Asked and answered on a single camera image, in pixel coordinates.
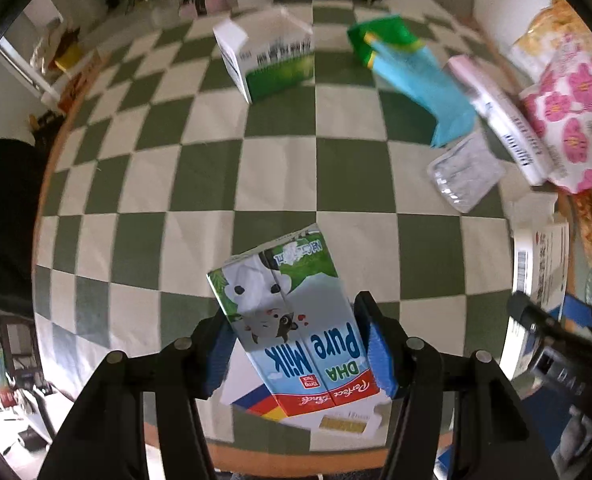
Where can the yellow snack bag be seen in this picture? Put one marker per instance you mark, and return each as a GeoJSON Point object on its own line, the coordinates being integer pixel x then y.
{"type": "Point", "coordinates": [550, 30]}

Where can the green white checkered tablecloth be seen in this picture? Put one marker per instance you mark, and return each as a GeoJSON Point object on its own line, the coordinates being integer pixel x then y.
{"type": "Point", "coordinates": [216, 180]}

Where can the white labelled box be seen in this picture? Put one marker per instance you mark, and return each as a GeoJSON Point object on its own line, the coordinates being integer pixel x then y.
{"type": "Point", "coordinates": [540, 260]}

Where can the pink suitcase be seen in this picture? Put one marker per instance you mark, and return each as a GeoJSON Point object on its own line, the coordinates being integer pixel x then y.
{"type": "Point", "coordinates": [203, 2]}

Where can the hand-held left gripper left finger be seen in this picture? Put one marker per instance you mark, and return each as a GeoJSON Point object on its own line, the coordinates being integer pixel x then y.
{"type": "Point", "coordinates": [218, 357]}

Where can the clear plastic blister tray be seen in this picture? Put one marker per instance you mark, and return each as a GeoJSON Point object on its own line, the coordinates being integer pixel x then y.
{"type": "Point", "coordinates": [463, 172]}

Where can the pink white box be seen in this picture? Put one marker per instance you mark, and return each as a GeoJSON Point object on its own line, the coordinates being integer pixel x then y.
{"type": "Point", "coordinates": [505, 120]}

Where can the blue white milk carton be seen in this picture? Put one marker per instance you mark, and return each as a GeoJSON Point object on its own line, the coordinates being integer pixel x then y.
{"type": "Point", "coordinates": [296, 330]}

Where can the black cloth covered chair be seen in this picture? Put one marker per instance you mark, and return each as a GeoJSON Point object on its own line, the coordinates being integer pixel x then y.
{"type": "Point", "coordinates": [6, 220]}

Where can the yellow bucket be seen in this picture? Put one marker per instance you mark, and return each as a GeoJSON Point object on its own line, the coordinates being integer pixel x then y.
{"type": "Point", "coordinates": [68, 57]}

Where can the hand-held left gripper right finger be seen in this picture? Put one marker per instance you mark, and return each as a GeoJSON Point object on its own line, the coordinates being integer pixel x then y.
{"type": "Point", "coordinates": [378, 355]}

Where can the green white box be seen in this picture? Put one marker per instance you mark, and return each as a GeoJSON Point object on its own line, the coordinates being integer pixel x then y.
{"type": "Point", "coordinates": [276, 67]}

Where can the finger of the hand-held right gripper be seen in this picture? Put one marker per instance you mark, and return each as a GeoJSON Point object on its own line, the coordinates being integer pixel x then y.
{"type": "Point", "coordinates": [580, 310]}
{"type": "Point", "coordinates": [540, 317]}

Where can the yellow patterned packet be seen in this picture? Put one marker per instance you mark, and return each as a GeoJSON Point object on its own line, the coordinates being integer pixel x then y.
{"type": "Point", "coordinates": [590, 225]}

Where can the green packet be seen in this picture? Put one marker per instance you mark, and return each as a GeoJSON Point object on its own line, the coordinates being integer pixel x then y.
{"type": "Point", "coordinates": [385, 32]}

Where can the pink floral tissue pack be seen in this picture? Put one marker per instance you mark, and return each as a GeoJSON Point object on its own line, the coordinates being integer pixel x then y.
{"type": "Point", "coordinates": [573, 125]}

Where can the light blue packet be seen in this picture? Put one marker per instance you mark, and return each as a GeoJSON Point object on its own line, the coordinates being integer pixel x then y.
{"type": "Point", "coordinates": [425, 91]}

